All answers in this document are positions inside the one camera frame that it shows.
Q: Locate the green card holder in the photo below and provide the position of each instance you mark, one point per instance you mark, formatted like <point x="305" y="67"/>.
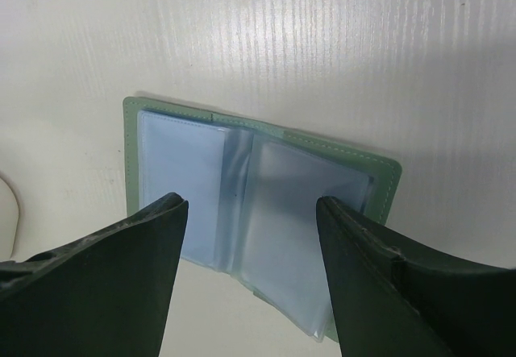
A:
<point x="272" y="177"/>

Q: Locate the white oblong tray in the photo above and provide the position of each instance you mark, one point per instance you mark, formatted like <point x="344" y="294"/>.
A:
<point x="9" y="217"/>

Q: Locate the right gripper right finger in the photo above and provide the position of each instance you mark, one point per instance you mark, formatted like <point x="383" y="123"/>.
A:
<point x="393" y="296"/>

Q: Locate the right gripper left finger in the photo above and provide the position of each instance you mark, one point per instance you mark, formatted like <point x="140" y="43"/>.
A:
<point x="107" y="294"/>

